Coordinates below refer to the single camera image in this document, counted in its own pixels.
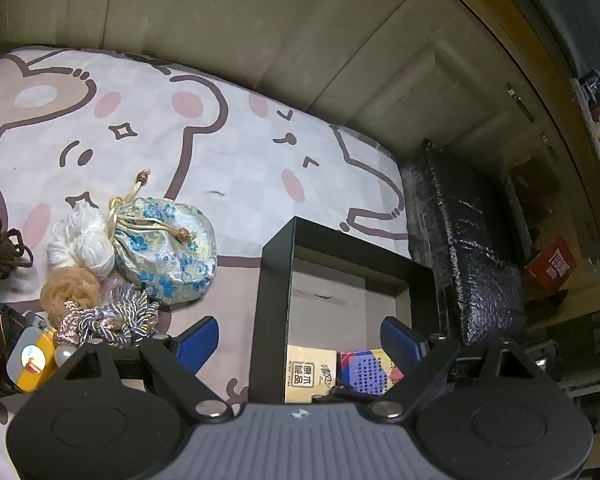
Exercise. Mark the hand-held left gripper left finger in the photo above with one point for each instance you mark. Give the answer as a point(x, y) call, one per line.
point(200, 345)

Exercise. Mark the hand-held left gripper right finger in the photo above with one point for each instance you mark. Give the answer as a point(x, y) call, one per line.
point(397, 345)

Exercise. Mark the colourful patterned box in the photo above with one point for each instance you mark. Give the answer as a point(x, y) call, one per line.
point(367, 370)

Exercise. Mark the red box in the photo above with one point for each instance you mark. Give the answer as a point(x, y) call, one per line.
point(552, 262)

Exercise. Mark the beige wardrobe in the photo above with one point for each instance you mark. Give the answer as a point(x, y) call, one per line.
point(230, 35)

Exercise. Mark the bear print bedsheet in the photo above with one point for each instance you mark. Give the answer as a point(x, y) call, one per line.
point(230, 170)

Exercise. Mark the black storage box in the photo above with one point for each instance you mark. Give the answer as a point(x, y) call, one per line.
point(275, 285)

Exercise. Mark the brown crochet yarn piece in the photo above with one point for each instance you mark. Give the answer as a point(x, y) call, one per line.
point(0, 245)

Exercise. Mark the black wrapped case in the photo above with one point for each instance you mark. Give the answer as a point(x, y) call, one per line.
point(470, 260)

